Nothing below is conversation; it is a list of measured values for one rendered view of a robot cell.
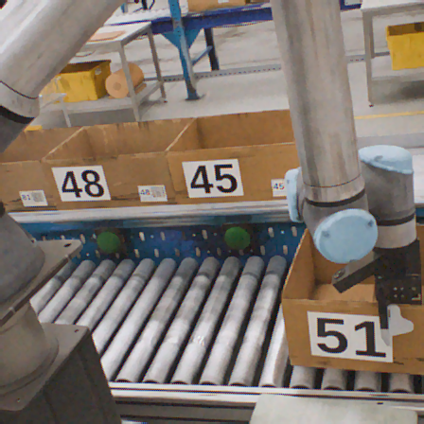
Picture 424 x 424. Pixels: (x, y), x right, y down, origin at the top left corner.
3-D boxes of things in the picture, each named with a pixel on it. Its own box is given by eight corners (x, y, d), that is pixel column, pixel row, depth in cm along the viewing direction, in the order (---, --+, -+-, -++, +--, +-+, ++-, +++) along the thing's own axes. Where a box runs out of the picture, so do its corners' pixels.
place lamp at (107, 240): (99, 254, 177) (93, 234, 174) (101, 252, 178) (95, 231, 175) (121, 254, 175) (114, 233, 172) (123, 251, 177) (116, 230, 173)
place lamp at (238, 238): (226, 251, 167) (222, 229, 164) (227, 248, 168) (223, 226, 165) (251, 250, 165) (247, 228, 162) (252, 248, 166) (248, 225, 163)
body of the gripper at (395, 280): (422, 309, 107) (420, 248, 103) (373, 309, 110) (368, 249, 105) (421, 288, 114) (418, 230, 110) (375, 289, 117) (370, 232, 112)
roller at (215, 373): (198, 403, 127) (193, 385, 125) (250, 267, 172) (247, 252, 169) (220, 404, 126) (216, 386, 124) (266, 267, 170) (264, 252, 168)
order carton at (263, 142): (177, 206, 173) (164, 152, 165) (204, 165, 198) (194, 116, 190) (312, 201, 163) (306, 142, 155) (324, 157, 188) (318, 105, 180)
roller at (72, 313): (11, 396, 139) (4, 379, 137) (105, 270, 184) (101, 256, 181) (30, 397, 138) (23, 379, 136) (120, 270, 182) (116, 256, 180)
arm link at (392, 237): (361, 227, 103) (364, 206, 112) (362, 253, 105) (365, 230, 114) (415, 225, 101) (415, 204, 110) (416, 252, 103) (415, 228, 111)
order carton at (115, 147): (57, 212, 183) (39, 161, 175) (97, 172, 208) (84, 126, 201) (178, 206, 173) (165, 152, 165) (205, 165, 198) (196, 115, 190)
